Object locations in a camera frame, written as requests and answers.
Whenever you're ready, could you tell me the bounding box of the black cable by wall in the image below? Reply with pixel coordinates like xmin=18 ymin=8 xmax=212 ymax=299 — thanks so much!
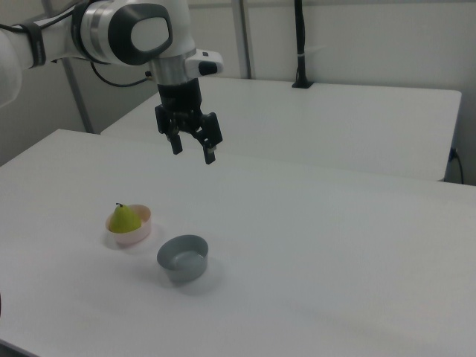
xmin=450 ymin=147 xmax=466 ymax=185

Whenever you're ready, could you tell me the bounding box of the aluminium frame post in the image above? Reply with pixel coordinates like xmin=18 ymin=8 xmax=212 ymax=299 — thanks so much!
xmin=62 ymin=58 xmax=94 ymax=134

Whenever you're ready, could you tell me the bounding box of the grey plastic bowl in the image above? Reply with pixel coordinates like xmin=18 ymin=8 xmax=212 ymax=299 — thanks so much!
xmin=156 ymin=234 xmax=209 ymax=285

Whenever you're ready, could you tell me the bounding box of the black pole with clamp base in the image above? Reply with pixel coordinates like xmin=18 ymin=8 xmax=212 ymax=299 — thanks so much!
xmin=291 ymin=0 xmax=315 ymax=89

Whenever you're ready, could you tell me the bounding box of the pink plastic bowl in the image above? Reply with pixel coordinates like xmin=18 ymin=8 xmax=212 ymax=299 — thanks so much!
xmin=105 ymin=204 xmax=153 ymax=247

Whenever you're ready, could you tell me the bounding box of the grey vertical wall strip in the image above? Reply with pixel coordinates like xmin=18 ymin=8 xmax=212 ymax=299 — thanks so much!
xmin=237 ymin=0 xmax=258 ymax=80

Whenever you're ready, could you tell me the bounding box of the black cable at arm wrist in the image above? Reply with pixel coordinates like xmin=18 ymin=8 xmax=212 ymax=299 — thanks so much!
xmin=90 ymin=61 xmax=155 ymax=89

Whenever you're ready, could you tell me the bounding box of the white background table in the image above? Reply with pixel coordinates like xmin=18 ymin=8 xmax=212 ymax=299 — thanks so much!
xmin=100 ymin=76 xmax=463 ymax=183

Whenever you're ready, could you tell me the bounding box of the green yellow pear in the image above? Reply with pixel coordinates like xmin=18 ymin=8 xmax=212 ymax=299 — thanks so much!
xmin=109 ymin=202 xmax=143 ymax=235

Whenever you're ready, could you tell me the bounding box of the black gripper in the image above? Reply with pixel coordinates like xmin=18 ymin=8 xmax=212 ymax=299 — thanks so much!
xmin=154 ymin=80 xmax=224 ymax=166

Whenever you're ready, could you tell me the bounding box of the black strap around arm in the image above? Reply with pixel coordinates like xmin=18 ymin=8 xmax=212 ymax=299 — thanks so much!
xmin=19 ymin=22 xmax=50 ymax=70

